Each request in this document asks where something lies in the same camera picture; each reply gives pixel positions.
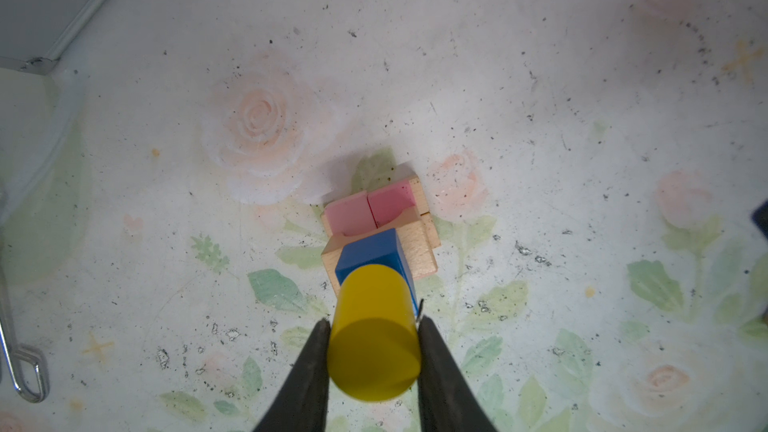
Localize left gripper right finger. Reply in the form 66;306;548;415
417;316;497;432

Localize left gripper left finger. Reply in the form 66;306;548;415
254;319;331;432

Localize yellow cylinder block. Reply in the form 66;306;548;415
327;264;422;402

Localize short natural wood block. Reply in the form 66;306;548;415
321;207;438;296

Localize blue cube block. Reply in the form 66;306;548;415
334;229;419;314

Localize light pink rectangular block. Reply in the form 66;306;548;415
322;191;376;237

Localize hot pink rectangular block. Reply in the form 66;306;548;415
367;180;416;227

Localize clear plastic bowl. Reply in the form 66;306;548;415
1;69;92;226

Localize metal wire tongs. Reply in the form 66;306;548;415
1;272;50;404

